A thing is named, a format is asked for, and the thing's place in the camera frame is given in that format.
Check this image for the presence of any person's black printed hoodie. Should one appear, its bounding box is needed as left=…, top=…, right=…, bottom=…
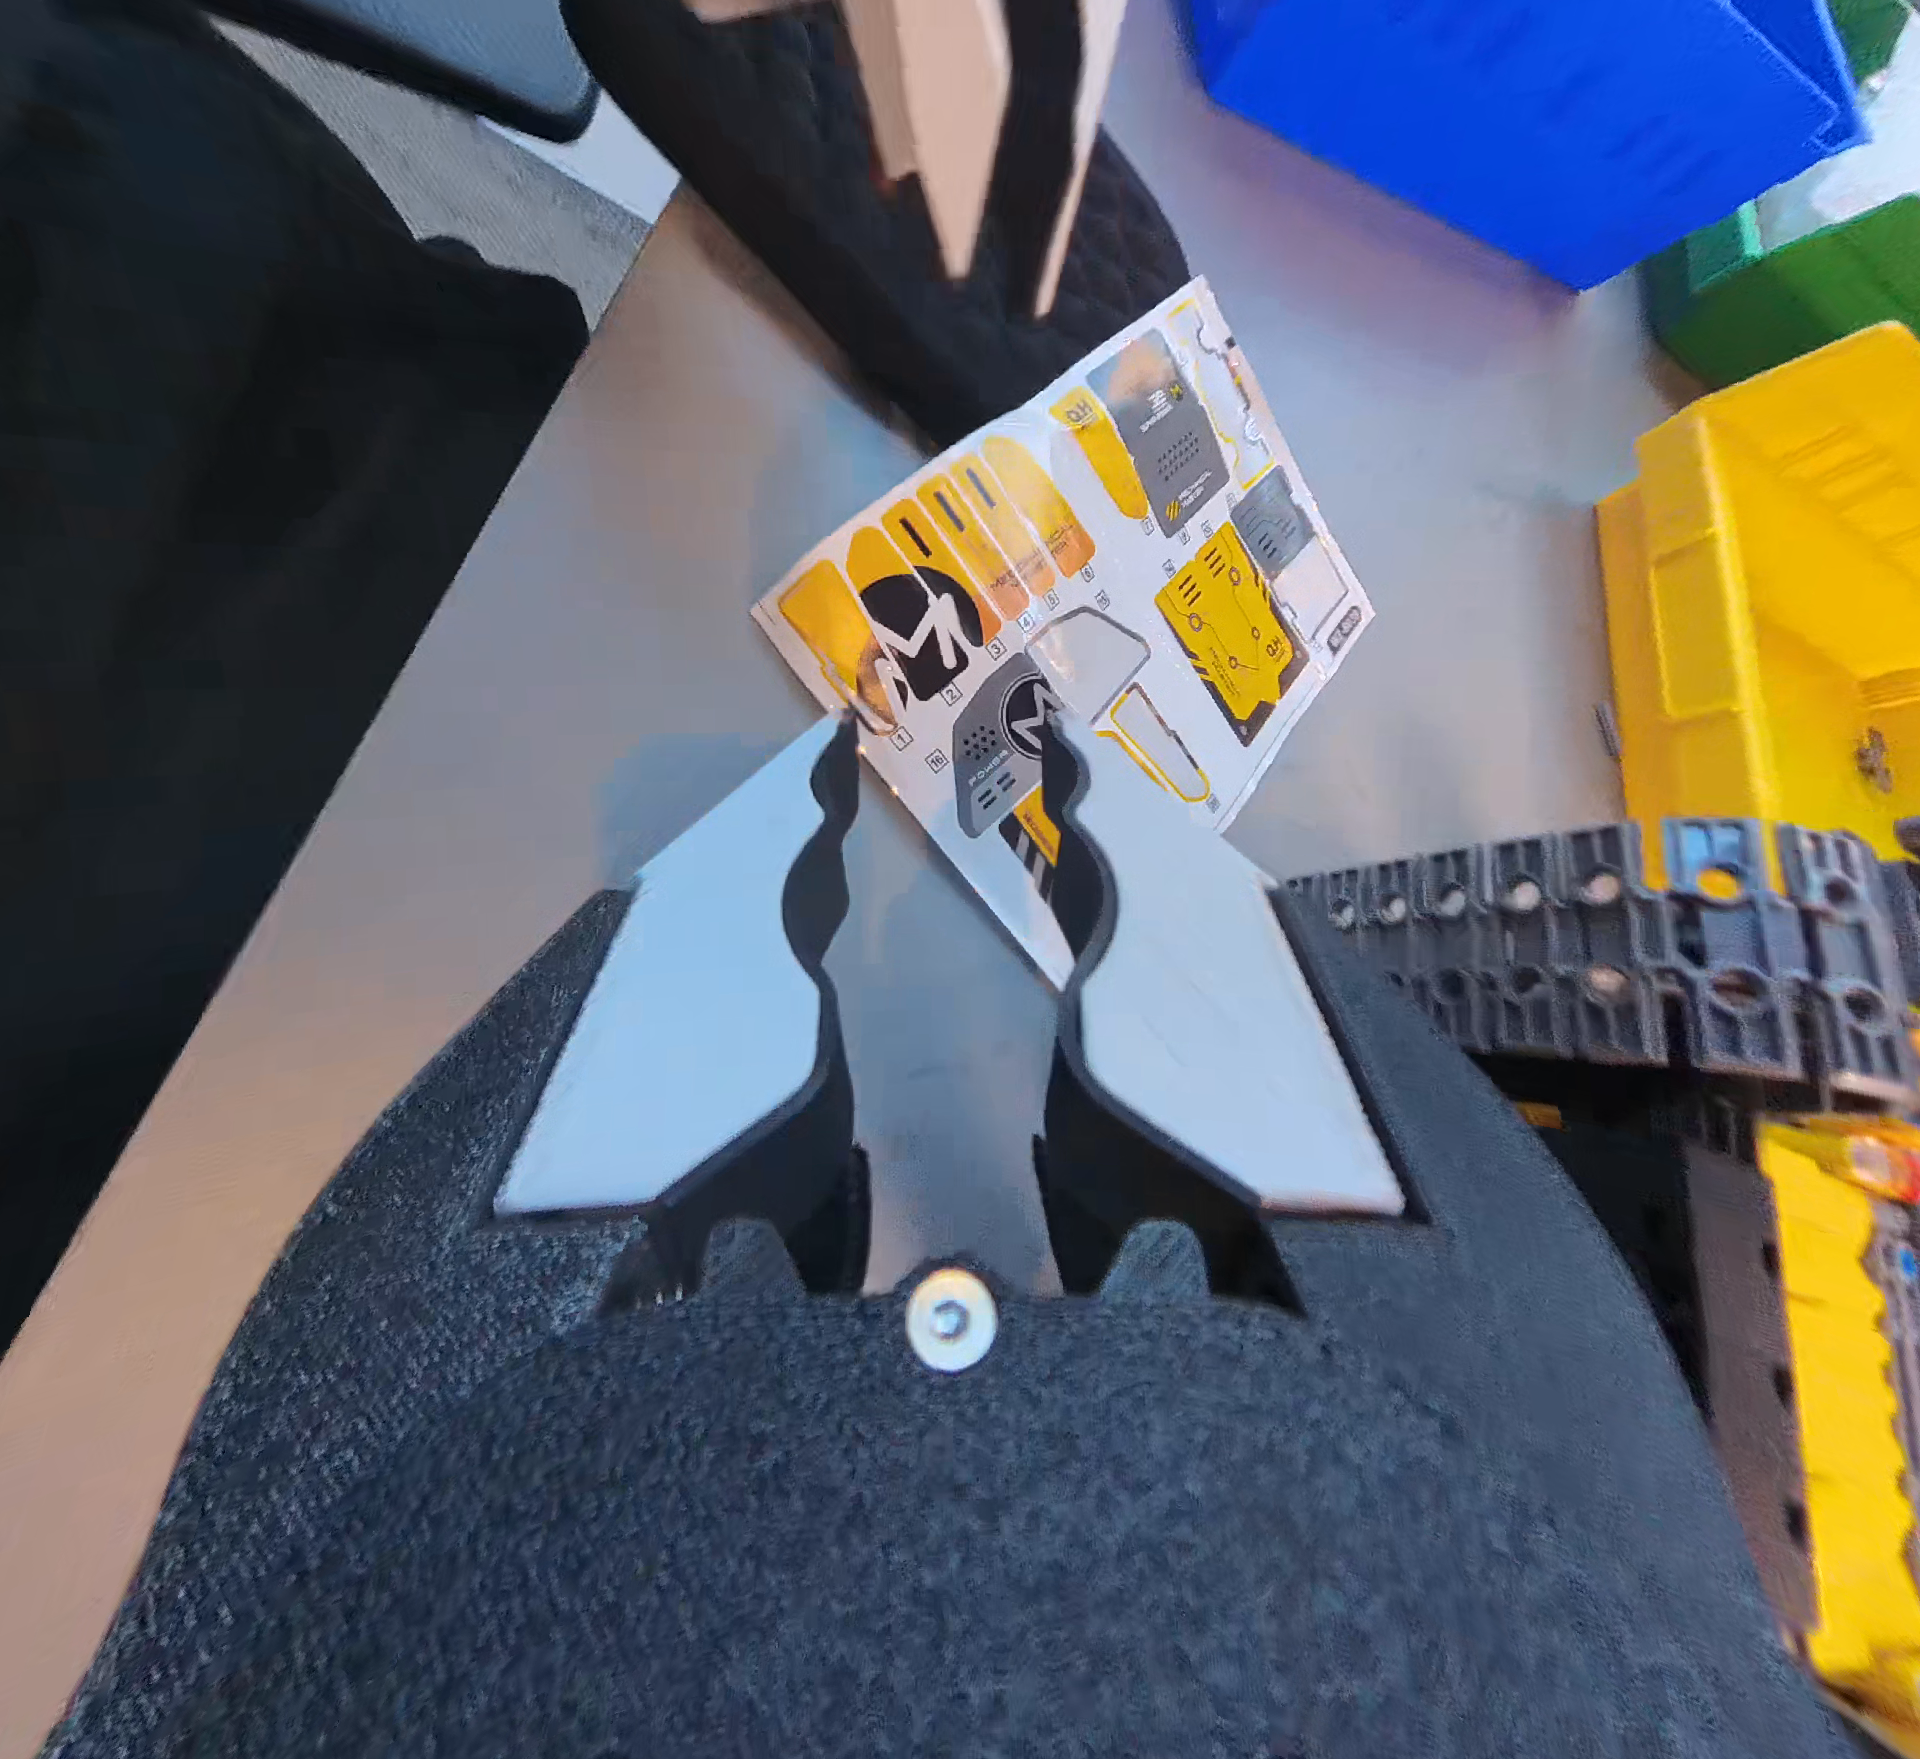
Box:
left=0, top=0, right=591, bottom=1356

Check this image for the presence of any blue plastic storage bin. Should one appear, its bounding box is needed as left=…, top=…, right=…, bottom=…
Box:
left=1156, top=0, right=1874, bottom=294

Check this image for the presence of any yellow plastic storage bin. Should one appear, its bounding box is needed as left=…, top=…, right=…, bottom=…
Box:
left=1593, top=324, right=1920, bottom=891

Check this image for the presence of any black chair armrest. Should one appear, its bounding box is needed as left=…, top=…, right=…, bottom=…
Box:
left=558, top=0, right=1194, bottom=443

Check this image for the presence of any green plastic storage bin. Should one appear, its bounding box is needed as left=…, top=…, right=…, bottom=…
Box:
left=1637, top=0, right=1920, bottom=388

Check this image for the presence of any white bubble wrap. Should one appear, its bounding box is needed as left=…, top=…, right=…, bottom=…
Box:
left=1755, top=64, right=1920, bottom=253

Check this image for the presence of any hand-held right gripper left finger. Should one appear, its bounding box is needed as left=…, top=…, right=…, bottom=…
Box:
left=493, top=712, right=872, bottom=1293

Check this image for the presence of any yellow brick toy robot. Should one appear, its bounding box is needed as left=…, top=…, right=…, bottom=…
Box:
left=1283, top=816, right=1920, bottom=1731

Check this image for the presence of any grey desk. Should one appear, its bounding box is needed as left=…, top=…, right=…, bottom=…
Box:
left=0, top=0, right=1920, bottom=1717

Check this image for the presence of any printed sticker sheet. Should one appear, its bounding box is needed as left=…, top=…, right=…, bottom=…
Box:
left=750, top=274, right=1374, bottom=989

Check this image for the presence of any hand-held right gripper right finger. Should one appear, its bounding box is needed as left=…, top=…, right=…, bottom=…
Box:
left=1039, top=712, right=1412, bottom=1295

